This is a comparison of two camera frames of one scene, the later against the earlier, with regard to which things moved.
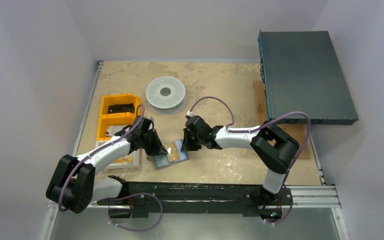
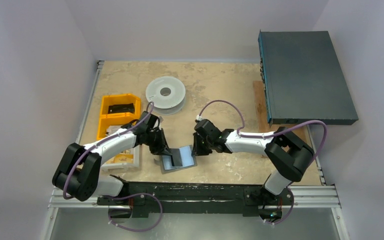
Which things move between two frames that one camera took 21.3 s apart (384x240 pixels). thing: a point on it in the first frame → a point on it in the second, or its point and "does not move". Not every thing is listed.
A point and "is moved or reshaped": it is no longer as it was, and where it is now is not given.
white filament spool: [166, 95] does not move
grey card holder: [175, 155] is moved or reshaped
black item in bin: [126, 108] does not move
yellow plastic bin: [117, 119] does not move
